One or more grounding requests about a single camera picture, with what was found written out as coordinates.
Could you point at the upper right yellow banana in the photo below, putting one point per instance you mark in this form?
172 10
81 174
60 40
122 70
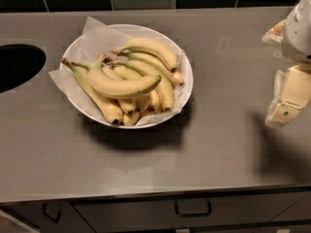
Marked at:
152 46

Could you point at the small bottom yellow banana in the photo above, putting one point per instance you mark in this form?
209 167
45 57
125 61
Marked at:
129 120

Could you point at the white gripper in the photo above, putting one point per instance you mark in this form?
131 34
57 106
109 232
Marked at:
298 33

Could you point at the grey centre drawer front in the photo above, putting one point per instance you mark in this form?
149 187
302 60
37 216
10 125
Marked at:
227 212

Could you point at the curved yellow banana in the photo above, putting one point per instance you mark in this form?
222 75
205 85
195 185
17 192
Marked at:
125 89

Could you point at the white paper liner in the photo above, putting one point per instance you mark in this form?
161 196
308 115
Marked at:
97 39

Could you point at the black centre drawer handle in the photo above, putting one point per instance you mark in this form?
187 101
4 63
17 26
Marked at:
192 207

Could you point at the large middle right banana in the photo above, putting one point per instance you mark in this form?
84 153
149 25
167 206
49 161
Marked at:
164 89

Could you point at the grey cabinet door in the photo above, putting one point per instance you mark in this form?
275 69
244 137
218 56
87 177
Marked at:
30 212
301 210

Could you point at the short centre yellow banana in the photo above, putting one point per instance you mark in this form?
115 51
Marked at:
128 106

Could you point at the dark round sink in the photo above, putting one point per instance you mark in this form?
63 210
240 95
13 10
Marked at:
19 63

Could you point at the long left yellow banana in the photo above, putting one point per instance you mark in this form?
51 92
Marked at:
109 108

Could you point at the black left door handle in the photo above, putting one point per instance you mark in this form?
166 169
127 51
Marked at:
51 212

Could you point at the centre lower yellow banana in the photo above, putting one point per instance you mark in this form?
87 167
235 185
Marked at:
143 103

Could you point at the grey right cabinet door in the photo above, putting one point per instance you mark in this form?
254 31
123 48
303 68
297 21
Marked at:
301 210

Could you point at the grey left cabinet door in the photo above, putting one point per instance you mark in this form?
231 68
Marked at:
30 212

